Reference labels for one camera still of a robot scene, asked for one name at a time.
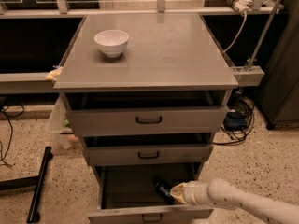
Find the white power cable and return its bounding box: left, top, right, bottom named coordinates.
left=221, top=10, right=249, bottom=55

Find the clear plastic bag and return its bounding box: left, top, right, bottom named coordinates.
left=47, top=98, right=79, bottom=149

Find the middle grey drawer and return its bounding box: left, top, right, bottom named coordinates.
left=82, top=133, right=213, bottom=166

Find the grey metal rail frame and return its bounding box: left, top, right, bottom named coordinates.
left=0, top=0, right=287, bottom=95

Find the white power strip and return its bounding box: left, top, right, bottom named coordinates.
left=225, top=0, right=252, bottom=15

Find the yellow sponge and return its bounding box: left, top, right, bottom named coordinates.
left=46, top=67, right=63, bottom=82

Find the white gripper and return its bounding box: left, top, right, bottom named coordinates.
left=170, top=181, right=211, bottom=205

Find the dark grey side cabinet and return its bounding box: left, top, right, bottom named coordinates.
left=254, top=0, right=299, bottom=130

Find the bottom grey drawer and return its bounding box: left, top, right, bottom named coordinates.
left=88, top=163, right=213, bottom=224

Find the black cable on left floor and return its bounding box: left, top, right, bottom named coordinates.
left=0, top=105, right=26, bottom=168

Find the black floor cables bundle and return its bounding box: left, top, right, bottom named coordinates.
left=212, top=96, right=256, bottom=147

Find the top grey drawer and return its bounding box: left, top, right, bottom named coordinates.
left=65, top=93, right=227, bottom=137

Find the black table leg base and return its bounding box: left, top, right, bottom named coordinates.
left=0, top=147, right=53, bottom=224

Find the grey drawer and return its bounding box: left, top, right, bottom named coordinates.
left=82, top=133, right=213, bottom=166
left=65, top=93, right=227, bottom=137
left=88, top=163, right=213, bottom=224

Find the blue pepsi can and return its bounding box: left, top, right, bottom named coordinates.
left=152, top=175, right=175, bottom=204

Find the white ceramic bowl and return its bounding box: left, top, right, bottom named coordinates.
left=94, top=30, right=129, bottom=58

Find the grey drawer cabinet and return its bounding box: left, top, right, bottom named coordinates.
left=56, top=13, right=237, bottom=224

